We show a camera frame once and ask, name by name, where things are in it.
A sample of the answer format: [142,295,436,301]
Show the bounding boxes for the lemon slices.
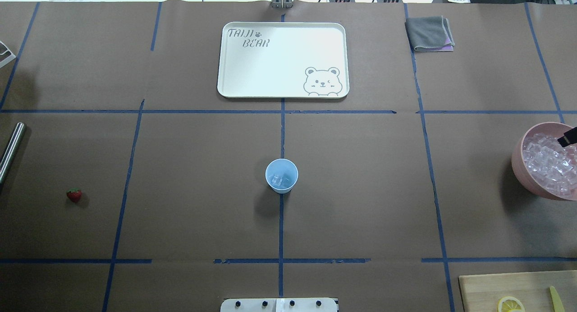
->
[497,296,526,312]

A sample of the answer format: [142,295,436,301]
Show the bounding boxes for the wooden cutting board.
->
[459,270,577,312]

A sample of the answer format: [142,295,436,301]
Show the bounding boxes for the yellow plastic knife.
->
[549,286,565,312]

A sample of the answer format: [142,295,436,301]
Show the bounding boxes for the cream bear tray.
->
[217,22,350,100]

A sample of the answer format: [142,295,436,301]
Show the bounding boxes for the light blue plastic cup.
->
[265,158,299,194]

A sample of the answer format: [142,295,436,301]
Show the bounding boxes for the pink bowl of ice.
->
[511,122,576,201]

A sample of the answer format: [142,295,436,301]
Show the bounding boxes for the grey folded cloth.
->
[405,16,455,52]

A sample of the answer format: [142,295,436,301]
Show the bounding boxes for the wire cup rack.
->
[0,41,17,68]

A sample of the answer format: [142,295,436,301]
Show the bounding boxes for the steel muddler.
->
[0,122,27,187]

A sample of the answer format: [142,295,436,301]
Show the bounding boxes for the red strawberry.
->
[66,188,82,203]

